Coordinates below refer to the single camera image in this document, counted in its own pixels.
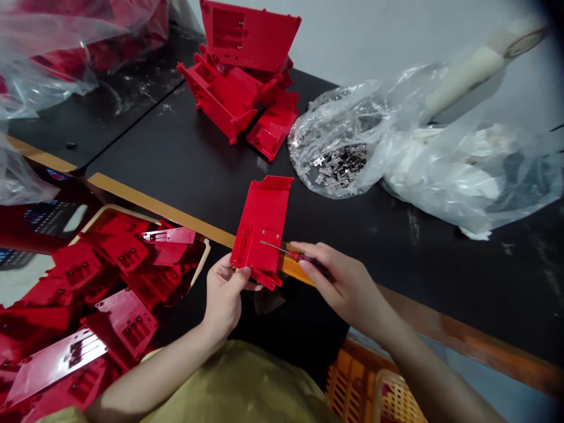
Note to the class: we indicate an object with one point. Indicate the person's right hand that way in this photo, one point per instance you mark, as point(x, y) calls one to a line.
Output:
point(348, 286)

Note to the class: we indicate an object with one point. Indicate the person's left hand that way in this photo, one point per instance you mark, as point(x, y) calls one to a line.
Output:
point(222, 299)

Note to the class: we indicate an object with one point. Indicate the red plastic battery casing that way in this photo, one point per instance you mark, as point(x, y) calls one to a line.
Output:
point(262, 220)

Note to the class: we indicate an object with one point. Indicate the person's body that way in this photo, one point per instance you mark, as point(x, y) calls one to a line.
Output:
point(246, 387)

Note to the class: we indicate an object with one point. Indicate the orange plastic basket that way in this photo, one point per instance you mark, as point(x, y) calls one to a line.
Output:
point(374, 387)

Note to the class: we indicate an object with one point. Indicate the heap of red casings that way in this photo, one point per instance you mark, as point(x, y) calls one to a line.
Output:
point(105, 282)

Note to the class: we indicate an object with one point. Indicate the pile of metal clips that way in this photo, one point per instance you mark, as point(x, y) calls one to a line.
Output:
point(341, 167)

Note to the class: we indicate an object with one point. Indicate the clear bag with metal clips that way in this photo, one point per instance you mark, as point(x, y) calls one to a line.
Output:
point(335, 119)

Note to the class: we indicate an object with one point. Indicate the clear bag with white contents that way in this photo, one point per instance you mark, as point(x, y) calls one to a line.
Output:
point(476, 176)

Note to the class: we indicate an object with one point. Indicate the dark printed box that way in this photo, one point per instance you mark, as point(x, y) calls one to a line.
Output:
point(39, 220)

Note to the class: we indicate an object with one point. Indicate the stack of red casings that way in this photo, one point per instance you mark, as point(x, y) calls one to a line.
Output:
point(238, 75)

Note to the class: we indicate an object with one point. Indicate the empty clear plastic bag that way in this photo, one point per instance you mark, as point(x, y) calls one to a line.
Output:
point(22, 176)

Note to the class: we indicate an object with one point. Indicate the white cardboard roll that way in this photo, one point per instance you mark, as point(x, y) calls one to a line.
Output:
point(471, 70)

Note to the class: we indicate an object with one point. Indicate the clear bag with red parts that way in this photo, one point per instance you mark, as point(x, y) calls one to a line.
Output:
point(66, 39)

